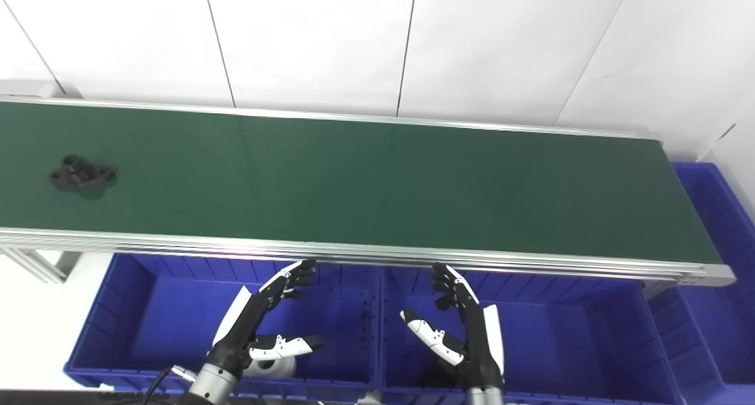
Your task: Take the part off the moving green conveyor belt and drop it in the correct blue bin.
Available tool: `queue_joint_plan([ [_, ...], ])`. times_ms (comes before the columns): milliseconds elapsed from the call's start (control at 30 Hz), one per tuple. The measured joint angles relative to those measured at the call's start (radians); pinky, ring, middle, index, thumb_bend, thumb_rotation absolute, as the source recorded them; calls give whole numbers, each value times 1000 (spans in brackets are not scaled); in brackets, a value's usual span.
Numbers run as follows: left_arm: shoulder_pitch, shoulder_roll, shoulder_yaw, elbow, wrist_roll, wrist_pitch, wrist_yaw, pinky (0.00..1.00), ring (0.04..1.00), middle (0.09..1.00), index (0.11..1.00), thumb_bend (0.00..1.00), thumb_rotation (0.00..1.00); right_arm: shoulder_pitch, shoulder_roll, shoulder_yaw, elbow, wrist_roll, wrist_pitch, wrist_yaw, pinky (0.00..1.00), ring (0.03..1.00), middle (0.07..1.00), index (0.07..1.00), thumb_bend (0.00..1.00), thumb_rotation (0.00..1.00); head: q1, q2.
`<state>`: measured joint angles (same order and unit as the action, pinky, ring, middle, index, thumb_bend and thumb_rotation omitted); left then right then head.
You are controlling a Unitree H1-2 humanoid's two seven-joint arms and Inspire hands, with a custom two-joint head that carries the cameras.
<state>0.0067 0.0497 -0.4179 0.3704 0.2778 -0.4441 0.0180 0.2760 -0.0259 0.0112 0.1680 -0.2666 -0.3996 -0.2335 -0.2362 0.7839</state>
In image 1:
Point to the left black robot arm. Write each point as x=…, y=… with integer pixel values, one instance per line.
x=209, y=386

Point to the black flanged machine part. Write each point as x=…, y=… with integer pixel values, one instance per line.
x=79, y=174

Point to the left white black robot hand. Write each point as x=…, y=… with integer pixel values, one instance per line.
x=248, y=322

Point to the white plastic part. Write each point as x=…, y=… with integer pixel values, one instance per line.
x=277, y=368

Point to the grey conveyor end housing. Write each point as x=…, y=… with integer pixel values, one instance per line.
x=29, y=88

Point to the blue plastic bin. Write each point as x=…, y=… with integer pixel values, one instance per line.
x=560, y=340
x=716, y=216
x=177, y=328

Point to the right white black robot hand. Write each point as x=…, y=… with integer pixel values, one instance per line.
x=475, y=334

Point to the green conveyor belt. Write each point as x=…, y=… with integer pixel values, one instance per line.
x=365, y=181
x=377, y=253

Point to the aluminium conveyor leg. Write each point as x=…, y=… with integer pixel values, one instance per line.
x=41, y=263

